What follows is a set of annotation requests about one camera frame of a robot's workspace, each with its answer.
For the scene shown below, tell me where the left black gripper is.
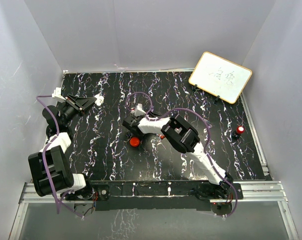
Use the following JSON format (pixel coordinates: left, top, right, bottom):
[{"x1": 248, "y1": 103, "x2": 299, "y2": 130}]
[{"x1": 61, "y1": 94, "x2": 97, "y2": 126}]

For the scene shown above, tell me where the white earbud charging case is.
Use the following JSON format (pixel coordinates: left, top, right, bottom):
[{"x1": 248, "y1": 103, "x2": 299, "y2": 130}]
[{"x1": 94, "y1": 94, "x2": 104, "y2": 107}]

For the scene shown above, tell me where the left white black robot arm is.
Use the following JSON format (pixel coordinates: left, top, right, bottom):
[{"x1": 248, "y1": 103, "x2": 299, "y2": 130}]
[{"x1": 28, "y1": 93, "x2": 98, "y2": 200}]

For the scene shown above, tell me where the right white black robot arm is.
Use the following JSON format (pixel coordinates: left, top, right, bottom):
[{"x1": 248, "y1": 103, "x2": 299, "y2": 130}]
[{"x1": 122, "y1": 114, "x2": 233, "y2": 199}]

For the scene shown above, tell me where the red earbud charging case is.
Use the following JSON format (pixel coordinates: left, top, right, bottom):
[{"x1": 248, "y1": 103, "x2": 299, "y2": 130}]
[{"x1": 129, "y1": 137, "x2": 140, "y2": 148}]

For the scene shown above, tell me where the red emergency stop button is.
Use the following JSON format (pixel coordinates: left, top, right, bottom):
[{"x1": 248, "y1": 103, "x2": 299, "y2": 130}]
[{"x1": 232, "y1": 126, "x2": 245, "y2": 140}]

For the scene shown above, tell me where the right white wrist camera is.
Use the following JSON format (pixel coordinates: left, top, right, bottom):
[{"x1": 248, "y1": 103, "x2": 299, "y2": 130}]
[{"x1": 130, "y1": 103, "x2": 146, "y2": 117}]

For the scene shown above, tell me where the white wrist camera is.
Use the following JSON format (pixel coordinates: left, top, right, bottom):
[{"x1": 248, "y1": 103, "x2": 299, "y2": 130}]
[
  {"x1": 51, "y1": 87, "x2": 64, "y2": 100},
  {"x1": 130, "y1": 103, "x2": 146, "y2": 117}
]

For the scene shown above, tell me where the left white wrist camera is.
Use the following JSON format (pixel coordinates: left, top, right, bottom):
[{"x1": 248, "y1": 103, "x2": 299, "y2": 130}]
[{"x1": 51, "y1": 87, "x2": 64, "y2": 100}]

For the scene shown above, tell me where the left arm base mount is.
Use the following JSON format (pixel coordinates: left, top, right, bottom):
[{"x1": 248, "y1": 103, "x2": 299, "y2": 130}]
[{"x1": 65, "y1": 184, "x2": 109, "y2": 202}]

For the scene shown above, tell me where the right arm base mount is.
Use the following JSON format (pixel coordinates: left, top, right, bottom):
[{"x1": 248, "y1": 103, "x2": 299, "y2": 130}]
[{"x1": 190, "y1": 182, "x2": 244, "y2": 200}]

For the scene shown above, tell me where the small whiteboard yellow frame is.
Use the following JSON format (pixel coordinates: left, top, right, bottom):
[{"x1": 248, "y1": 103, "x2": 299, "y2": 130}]
[{"x1": 189, "y1": 51, "x2": 253, "y2": 104}]

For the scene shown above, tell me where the aluminium front rail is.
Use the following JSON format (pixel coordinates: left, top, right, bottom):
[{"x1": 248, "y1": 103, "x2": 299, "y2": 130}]
[{"x1": 18, "y1": 181, "x2": 288, "y2": 204}]

